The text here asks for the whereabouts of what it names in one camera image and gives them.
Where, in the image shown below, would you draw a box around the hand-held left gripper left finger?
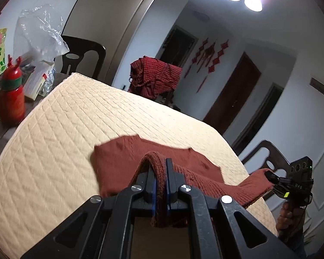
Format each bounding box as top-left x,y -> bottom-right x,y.
20,164 -> 157,259

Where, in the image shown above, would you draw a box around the dark narrow door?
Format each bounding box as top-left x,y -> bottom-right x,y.
231,84 -> 284,152

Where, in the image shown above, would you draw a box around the beige quilted mat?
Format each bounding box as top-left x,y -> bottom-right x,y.
0,72 -> 278,259

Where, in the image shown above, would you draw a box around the white medicine box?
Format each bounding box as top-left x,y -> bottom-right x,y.
24,61 -> 56,100

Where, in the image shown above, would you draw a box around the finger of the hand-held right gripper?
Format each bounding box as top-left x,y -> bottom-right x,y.
273,184 -> 290,195
265,171 -> 288,184

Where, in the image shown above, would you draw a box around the brown wooden door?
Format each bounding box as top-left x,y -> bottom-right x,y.
202,51 -> 262,135

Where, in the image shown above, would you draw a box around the rust red knit sweater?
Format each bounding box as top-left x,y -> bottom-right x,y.
93,134 -> 275,228

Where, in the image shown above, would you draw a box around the red reindeer bottle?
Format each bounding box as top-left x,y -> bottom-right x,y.
0,54 -> 26,126

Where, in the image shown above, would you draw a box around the wall plaque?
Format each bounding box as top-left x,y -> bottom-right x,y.
310,77 -> 324,99

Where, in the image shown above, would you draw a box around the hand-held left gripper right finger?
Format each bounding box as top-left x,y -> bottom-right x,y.
165,158 -> 300,259

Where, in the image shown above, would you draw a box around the person's right forearm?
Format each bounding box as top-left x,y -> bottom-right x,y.
279,229 -> 316,259

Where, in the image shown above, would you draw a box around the clear plastic bag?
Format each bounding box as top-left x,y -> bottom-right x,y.
13,4 -> 70,95

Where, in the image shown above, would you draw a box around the red plaid cloth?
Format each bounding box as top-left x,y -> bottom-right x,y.
128,56 -> 183,99

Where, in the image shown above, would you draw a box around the dark wooden chair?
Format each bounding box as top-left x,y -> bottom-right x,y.
240,140 -> 293,180
61,35 -> 106,81

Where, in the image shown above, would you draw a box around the red knot wall decoration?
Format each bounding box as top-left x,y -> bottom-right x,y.
197,40 -> 229,93
184,39 -> 207,77
202,42 -> 219,73

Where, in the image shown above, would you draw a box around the person's right hand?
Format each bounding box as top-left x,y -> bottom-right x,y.
275,202 -> 304,238

